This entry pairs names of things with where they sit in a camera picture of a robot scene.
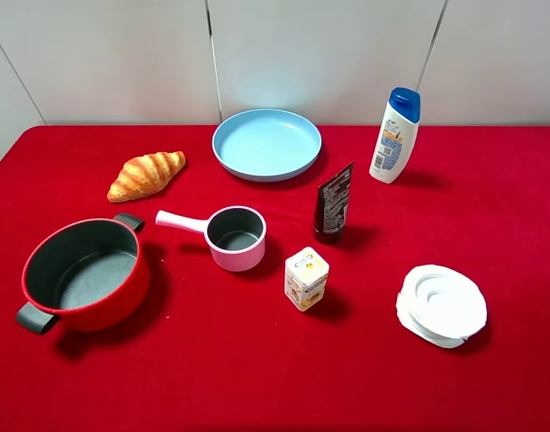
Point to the small yellow white box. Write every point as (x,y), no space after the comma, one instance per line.
(305,277)

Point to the pink saucepan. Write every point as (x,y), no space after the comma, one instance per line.
(236,235)

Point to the black tube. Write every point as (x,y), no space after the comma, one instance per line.
(331,207)

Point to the light blue plate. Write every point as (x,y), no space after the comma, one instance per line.
(266,145)

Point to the croissant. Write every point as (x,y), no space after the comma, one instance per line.
(145,175)

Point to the white blue shampoo bottle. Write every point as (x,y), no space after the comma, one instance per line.
(397,135)

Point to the red table cloth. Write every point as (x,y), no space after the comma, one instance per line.
(214,350)

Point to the white round lid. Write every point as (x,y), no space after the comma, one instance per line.
(440,305)

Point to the red pot with black handles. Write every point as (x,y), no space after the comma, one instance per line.
(91,275)

